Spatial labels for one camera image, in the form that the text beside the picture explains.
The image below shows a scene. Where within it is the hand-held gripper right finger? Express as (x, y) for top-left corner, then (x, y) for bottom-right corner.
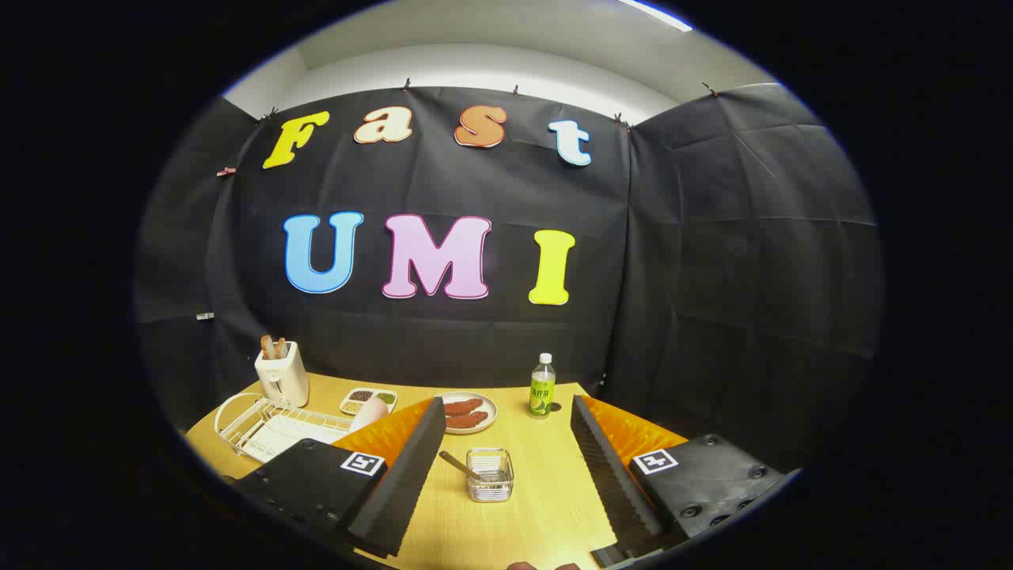
(570, 394), (800, 569)

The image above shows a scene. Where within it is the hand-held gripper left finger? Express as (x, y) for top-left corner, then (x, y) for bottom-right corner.
(226, 396), (448, 559)

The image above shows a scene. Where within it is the metal spoon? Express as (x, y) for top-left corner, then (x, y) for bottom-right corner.
(438, 450), (485, 482)

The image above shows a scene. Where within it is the pink plate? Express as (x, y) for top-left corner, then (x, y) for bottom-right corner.
(349, 396), (390, 432)

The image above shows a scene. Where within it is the small wire basket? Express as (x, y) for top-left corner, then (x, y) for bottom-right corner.
(466, 447), (515, 504)

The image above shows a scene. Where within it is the white wire dish rack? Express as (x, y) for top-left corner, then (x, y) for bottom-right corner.
(214, 393), (357, 464)

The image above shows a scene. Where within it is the white divided dish with beans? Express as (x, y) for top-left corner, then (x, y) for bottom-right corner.
(340, 388), (399, 416)

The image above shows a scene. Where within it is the beige plate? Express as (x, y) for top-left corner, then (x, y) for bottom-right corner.
(434, 392), (499, 435)

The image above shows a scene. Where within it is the green label drink bottle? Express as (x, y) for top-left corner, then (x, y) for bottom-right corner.
(529, 353), (556, 420)

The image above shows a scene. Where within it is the white toaster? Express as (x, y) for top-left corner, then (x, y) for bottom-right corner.
(254, 341), (310, 409)

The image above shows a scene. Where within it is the black backdrop cloth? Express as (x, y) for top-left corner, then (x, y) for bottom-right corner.
(135, 82), (883, 476)

